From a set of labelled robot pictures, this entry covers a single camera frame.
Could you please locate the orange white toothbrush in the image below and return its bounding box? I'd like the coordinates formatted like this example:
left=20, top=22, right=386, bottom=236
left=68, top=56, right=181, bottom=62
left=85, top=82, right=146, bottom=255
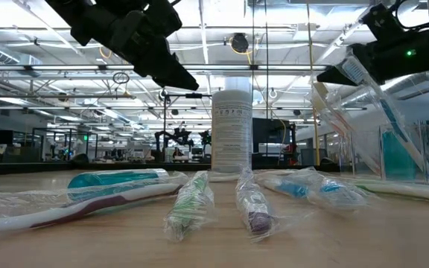
left=309, top=80, right=383, bottom=176

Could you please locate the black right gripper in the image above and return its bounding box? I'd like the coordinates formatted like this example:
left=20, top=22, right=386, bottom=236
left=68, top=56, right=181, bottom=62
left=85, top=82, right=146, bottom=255
left=317, top=29, right=429, bottom=87

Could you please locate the green white toothbrush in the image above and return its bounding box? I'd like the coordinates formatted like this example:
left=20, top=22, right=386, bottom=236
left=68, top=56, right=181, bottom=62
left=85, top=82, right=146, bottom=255
left=163, top=170, right=215, bottom=243
left=348, top=177, right=429, bottom=206

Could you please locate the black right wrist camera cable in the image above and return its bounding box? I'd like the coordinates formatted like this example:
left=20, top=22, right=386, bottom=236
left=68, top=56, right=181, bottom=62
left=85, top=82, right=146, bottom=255
left=393, top=0, right=429, bottom=31

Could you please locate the blue bristled toothbrush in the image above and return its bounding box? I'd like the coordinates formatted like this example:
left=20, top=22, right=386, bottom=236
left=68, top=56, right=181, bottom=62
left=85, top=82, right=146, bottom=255
left=335, top=51, right=428, bottom=176

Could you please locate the red cart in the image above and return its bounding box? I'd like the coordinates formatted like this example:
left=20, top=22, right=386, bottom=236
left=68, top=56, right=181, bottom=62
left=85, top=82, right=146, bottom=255
left=283, top=143, right=299, bottom=167

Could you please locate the blue white toothbrush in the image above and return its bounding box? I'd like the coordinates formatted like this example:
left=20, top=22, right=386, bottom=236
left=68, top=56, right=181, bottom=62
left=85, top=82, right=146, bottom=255
left=255, top=166, right=372, bottom=211

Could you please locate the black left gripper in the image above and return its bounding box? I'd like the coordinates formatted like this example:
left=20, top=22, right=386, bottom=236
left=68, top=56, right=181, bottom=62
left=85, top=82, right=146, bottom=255
left=108, top=10, right=200, bottom=92

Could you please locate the distant black robot station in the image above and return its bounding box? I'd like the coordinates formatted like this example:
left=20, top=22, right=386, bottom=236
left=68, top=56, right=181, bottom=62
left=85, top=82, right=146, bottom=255
left=153, top=92, right=214, bottom=165

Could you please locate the black hanging cable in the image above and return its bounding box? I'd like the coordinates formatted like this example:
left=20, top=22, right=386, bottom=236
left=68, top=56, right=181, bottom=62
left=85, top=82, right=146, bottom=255
left=250, top=0, right=256, bottom=92
left=264, top=0, right=270, bottom=120

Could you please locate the black cabinet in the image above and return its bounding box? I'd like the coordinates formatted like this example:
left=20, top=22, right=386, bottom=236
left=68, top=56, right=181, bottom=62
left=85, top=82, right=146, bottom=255
left=252, top=118, right=296, bottom=167

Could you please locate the white wipes canister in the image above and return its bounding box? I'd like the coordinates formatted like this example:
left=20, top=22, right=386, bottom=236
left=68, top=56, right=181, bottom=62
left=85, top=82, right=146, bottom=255
left=211, top=77, right=253, bottom=172

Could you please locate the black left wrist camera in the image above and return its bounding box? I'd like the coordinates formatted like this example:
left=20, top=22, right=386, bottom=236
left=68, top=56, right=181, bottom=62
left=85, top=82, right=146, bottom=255
left=139, top=0, right=184, bottom=38

